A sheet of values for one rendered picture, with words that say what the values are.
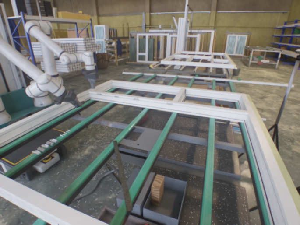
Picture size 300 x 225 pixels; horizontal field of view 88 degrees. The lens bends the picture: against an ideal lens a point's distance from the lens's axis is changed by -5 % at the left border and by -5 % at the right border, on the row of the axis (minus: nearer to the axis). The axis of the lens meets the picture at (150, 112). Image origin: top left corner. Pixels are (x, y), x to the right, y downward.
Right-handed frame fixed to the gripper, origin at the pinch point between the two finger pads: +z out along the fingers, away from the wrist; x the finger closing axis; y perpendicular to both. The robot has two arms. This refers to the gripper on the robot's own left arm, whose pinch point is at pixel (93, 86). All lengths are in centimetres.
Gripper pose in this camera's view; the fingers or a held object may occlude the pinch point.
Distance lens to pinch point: 176.5
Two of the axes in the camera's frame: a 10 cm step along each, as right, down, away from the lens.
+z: 0.0, 9.0, 4.3
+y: 3.5, -4.0, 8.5
